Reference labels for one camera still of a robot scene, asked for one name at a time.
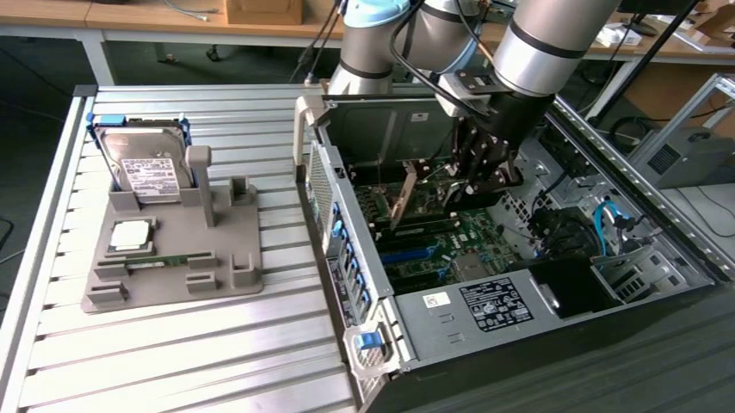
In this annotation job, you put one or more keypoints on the aluminium profile frame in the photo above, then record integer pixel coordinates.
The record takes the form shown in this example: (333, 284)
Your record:
(709, 92)

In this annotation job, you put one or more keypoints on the grey power supply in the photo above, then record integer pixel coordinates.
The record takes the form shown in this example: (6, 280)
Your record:
(437, 327)

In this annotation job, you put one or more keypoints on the silver chipset heatsink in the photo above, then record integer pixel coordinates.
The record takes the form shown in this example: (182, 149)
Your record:
(476, 266)

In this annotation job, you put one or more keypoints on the blue expansion slot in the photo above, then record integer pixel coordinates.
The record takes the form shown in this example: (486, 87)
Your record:
(405, 256)

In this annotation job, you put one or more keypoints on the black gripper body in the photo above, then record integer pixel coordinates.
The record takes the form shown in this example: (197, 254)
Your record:
(517, 116)

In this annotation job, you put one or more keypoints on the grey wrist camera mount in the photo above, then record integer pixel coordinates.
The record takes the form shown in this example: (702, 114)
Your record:
(465, 92)

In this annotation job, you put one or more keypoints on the black chair caster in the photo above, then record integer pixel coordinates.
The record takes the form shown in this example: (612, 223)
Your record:
(214, 53)

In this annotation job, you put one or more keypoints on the green graphics card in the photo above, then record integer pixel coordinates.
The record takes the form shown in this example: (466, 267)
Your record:
(428, 195)

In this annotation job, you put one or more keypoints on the white box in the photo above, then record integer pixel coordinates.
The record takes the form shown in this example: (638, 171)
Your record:
(626, 39)

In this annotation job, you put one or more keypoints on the brown cardboard piece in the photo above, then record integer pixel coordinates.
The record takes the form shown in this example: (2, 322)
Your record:
(718, 26)

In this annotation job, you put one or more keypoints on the silver metal disk bay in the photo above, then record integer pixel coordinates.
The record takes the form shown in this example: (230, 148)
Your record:
(552, 172)
(638, 275)

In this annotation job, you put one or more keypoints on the hard disk in blue carrier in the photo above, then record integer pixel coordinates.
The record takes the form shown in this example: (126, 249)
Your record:
(143, 163)

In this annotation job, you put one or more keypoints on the green motherboard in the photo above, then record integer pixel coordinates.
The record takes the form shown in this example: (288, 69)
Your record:
(480, 234)

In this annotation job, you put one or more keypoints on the brown cardboard box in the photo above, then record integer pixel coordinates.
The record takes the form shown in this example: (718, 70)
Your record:
(265, 12)

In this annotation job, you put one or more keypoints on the black monitor stand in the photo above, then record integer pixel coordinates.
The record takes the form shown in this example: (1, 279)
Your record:
(641, 26)

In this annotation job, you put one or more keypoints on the wooden desk with white frame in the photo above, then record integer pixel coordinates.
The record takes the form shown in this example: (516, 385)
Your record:
(58, 17)
(689, 56)

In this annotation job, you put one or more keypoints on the grey parts rack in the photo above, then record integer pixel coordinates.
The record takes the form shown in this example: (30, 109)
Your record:
(173, 232)

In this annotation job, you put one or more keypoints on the green RAM stick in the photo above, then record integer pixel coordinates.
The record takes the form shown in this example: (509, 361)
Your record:
(158, 261)

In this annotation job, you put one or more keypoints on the blue plastic case latch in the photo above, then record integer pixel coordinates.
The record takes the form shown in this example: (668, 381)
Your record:
(368, 340)

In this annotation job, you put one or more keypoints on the silver CPU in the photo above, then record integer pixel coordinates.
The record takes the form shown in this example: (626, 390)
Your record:
(131, 236)

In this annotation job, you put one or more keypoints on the grey cabinet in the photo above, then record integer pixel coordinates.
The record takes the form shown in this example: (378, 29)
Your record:
(696, 159)

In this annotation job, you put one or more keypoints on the open black PC case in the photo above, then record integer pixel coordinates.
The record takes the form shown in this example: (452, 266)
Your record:
(362, 129)

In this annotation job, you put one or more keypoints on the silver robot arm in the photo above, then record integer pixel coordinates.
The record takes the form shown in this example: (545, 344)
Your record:
(540, 51)

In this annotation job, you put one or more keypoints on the black pole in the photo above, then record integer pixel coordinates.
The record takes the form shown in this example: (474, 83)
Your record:
(650, 53)

